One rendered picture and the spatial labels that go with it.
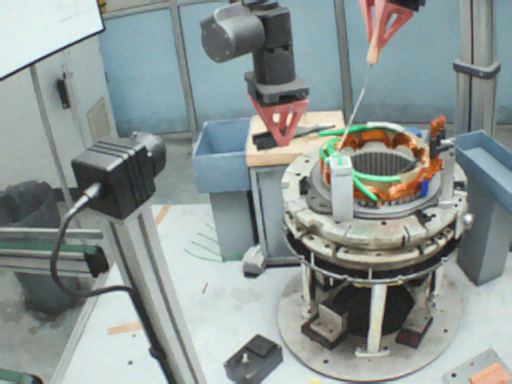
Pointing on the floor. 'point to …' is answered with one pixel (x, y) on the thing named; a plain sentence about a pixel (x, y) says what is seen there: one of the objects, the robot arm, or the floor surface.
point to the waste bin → (46, 303)
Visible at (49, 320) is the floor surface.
